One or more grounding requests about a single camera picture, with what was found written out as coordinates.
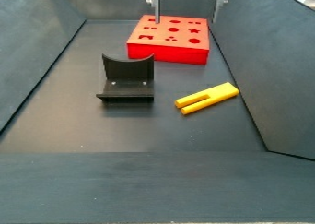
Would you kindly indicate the yellow square-circle peg object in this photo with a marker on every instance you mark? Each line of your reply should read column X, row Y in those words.
column 206, row 98

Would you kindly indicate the red shape-sorter block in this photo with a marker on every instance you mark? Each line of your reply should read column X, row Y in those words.
column 178, row 40

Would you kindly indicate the black curved fixture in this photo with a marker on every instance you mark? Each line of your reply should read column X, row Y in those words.
column 128, row 79

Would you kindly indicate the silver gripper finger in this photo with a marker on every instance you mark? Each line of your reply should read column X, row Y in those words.
column 155, row 5
column 218, row 5

